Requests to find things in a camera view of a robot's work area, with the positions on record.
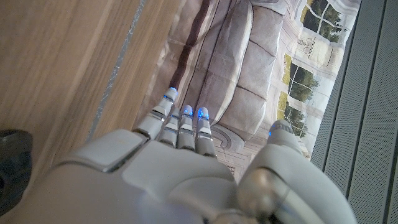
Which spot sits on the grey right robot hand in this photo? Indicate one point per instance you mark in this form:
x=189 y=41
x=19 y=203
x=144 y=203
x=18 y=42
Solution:
x=140 y=186

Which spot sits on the dark grey rounded device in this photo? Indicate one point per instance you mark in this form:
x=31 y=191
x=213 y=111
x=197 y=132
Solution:
x=14 y=168

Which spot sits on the printed sofa room backdrop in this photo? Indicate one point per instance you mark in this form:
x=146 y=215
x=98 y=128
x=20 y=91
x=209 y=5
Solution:
x=242 y=77

